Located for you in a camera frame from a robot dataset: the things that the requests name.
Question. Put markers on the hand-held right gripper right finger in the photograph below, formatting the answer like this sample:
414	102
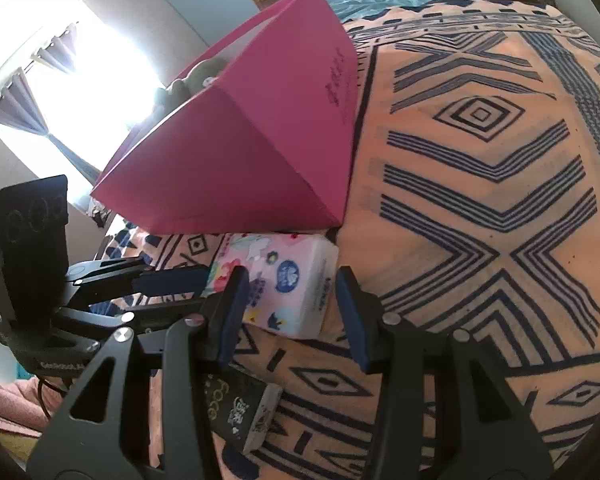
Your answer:
354	317

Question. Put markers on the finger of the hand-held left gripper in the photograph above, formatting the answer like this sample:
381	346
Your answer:
155	312
170	280

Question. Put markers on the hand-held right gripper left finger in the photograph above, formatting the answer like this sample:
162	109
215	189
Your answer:
230	317

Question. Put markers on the floral tissue pack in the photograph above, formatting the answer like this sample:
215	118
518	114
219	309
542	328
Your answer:
290	280

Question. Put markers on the pink cardboard box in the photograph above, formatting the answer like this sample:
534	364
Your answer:
260	160

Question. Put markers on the green and white plush turtle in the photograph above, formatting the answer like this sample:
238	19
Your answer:
200	77

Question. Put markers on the black tissue pack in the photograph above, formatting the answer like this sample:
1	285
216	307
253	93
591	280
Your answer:
235	410

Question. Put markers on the grey purple curtain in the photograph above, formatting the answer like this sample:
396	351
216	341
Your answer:
30	110
55	47

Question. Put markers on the orange and navy patterned blanket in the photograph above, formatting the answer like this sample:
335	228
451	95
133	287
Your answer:
480	210

